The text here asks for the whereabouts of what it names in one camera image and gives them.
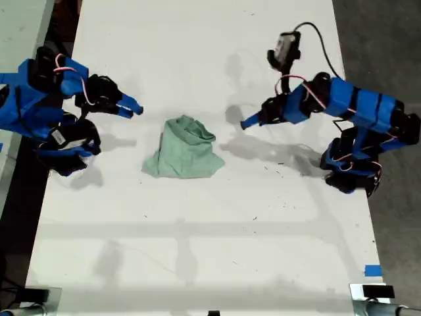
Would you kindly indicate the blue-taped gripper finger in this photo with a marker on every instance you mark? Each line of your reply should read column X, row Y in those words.
column 255, row 124
column 133, row 102
column 125, row 111
column 252, row 119

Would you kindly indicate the pale green T-shirt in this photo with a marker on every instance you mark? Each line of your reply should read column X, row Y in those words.
column 184, row 151

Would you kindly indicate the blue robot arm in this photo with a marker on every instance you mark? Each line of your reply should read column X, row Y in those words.
column 361, row 108
column 29, row 98

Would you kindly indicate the grey side table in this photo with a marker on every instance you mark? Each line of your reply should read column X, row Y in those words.
column 19, row 33

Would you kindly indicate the blue tape strip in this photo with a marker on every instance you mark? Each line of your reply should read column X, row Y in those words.
column 373, row 270

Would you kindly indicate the small black box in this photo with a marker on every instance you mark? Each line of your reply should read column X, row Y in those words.
column 36, row 295
column 378, row 291

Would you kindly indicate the grey metal pipe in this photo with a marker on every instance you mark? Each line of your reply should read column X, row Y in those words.
column 394, row 311

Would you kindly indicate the black camera stalk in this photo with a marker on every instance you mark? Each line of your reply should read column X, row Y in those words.
column 285, row 80

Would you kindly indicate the black camera box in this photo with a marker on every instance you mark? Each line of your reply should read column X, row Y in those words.
column 65, row 136
column 284, row 49

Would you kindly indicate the metal corner bracket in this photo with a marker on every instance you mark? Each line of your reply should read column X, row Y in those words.
column 52, row 298
column 356, row 296

